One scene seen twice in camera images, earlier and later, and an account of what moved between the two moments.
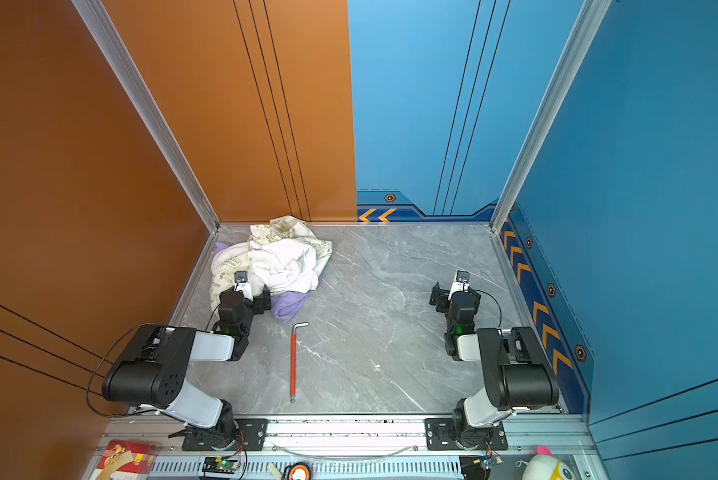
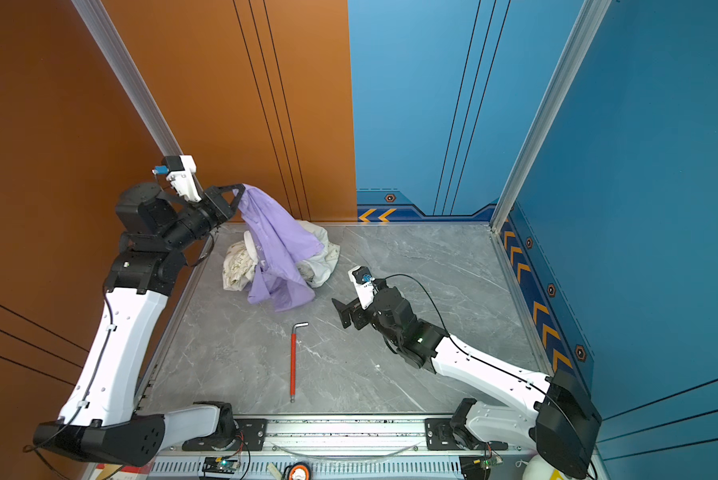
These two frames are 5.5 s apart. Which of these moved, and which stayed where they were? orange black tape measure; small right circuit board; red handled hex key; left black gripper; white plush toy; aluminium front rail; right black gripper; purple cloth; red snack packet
Moved: left black gripper; purple cloth; right black gripper
Stayed: orange black tape measure; small right circuit board; aluminium front rail; red snack packet; red handled hex key; white plush toy
